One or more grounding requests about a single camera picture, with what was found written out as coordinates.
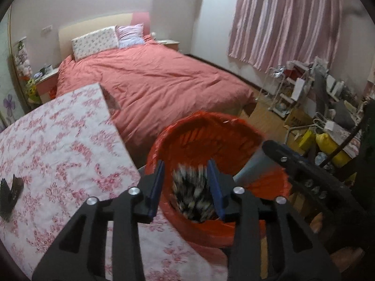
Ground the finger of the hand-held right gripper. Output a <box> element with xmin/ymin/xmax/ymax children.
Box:
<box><xmin>262</xmin><ymin>140</ymin><xmax>299</xmax><ymax>172</ymax></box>

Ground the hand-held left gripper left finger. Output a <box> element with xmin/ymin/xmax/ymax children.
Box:
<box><xmin>32</xmin><ymin>159</ymin><xmax>165</xmax><ymax>281</ymax></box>

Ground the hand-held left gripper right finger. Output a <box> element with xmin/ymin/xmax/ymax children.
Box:
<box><xmin>207</xmin><ymin>159</ymin><xmax>342</xmax><ymax>281</ymax></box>

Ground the black white patterned cloth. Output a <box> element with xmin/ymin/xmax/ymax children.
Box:
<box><xmin>171</xmin><ymin>164</ymin><xmax>217</xmax><ymax>221</ymax></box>

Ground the bin with orange bag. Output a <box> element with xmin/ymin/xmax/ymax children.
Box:
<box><xmin>146</xmin><ymin>111</ymin><xmax>293</xmax><ymax>248</ymax></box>

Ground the small dark object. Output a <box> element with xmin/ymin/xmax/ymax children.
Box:
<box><xmin>0</xmin><ymin>174</ymin><xmax>24</xmax><ymax>222</ymax></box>

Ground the cardboard box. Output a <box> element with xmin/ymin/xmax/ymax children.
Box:
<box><xmin>284</xmin><ymin>107</ymin><xmax>314</xmax><ymax>128</ymax></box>

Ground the yellow jug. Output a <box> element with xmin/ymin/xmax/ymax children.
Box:
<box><xmin>316</xmin><ymin>133</ymin><xmax>352</xmax><ymax>166</ymax></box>

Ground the grey cushion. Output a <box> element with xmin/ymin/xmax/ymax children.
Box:
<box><xmin>331</xmin><ymin>101</ymin><xmax>356</xmax><ymax>129</ymax></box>

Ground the dark flat panel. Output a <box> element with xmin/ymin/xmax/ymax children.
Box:
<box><xmin>313</xmin><ymin>70</ymin><xmax>334</xmax><ymax>115</ymax></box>

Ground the floral tablecloth table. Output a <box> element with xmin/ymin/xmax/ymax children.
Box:
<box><xmin>0</xmin><ymin>83</ymin><xmax>232</xmax><ymax>281</ymax></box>

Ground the bed with pink duvet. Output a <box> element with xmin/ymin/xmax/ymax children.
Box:
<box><xmin>56</xmin><ymin>37</ymin><xmax>257</xmax><ymax>153</ymax></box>

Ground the pink striped curtain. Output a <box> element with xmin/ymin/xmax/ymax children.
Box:
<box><xmin>228</xmin><ymin>0</ymin><xmax>346</xmax><ymax>71</ymax></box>

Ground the wooden nightstand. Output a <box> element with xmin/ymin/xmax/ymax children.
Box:
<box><xmin>154</xmin><ymin>39</ymin><xmax>180</xmax><ymax>53</ymax></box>

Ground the pink white nightstand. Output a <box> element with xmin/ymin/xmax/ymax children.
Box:
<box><xmin>34</xmin><ymin>67</ymin><xmax>60</xmax><ymax>103</ymax></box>

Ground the pink satin pillow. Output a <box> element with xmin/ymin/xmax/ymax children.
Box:
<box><xmin>116</xmin><ymin>23</ymin><xmax>146</xmax><ymax>49</ymax></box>

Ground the yellow green toy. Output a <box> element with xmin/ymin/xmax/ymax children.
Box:
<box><xmin>26</xmin><ymin>78</ymin><xmax>41</xmax><ymax>104</ymax></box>

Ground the floral white pillow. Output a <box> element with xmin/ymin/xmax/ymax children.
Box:
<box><xmin>71</xmin><ymin>26</ymin><xmax>119</xmax><ymax>62</ymax></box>

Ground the wardrobe with purple flowers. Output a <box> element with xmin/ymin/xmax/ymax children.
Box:
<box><xmin>0</xmin><ymin>6</ymin><xmax>33</xmax><ymax>132</ymax></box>

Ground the cream and pink headboard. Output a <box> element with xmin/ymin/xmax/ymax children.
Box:
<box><xmin>59</xmin><ymin>12</ymin><xmax>150</xmax><ymax>57</ymax></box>

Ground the stack of plush toys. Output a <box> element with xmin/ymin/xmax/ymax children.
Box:
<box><xmin>14</xmin><ymin>39</ymin><xmax>33</xmax><ymax>78</ymax></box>

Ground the black cable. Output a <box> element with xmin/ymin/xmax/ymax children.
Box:
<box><xmin>321</xmin><ymin>126</ymin><xmax>362</xmax><ymax>169</ymax></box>

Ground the white wire rack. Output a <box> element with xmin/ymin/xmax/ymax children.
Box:
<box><xmin>268</xmin><ymin>60</ymin><xmax>329</xmax><ymax>120</ymax></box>

